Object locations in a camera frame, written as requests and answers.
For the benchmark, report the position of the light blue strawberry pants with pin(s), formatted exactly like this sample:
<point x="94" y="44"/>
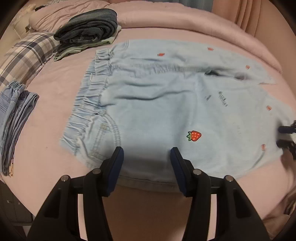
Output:
<point x="149" y="96"/>

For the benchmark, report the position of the pink curtain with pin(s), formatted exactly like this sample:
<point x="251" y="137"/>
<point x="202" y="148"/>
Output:
<point x="244" y="13"/>

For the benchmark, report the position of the plaid pillow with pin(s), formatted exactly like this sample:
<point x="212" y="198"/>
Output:
<point x="26" y="58"/>

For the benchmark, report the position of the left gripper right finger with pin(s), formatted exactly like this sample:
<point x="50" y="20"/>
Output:
<point x="196" y="184"/>

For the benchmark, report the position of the pink duvet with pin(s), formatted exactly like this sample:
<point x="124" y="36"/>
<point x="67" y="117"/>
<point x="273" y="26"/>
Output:
<point x="145" y="14"/>

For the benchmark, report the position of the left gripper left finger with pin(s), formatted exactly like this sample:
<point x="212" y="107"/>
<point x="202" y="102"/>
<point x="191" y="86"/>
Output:
<point x="97" y="184"/>

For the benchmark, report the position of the blue curtain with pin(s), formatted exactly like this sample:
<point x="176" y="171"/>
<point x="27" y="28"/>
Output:
<point x="205" y="5"/>

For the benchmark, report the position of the dark folded jeans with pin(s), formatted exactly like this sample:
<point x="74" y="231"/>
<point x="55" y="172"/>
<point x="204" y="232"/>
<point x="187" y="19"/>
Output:
<point x="89" y="27"/>

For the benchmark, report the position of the light green folded garment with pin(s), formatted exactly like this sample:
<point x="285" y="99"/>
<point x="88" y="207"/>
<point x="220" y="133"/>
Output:
<point x="64" y="50"/>

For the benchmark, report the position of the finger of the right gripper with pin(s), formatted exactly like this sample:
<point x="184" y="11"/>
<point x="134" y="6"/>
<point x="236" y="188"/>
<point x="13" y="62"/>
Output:
<point x="288" y="129"/>
<point x="289" y="145"/>

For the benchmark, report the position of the blue folded jeans stack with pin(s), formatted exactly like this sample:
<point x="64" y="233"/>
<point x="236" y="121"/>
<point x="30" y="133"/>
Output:
<point x="16" y="106"/>

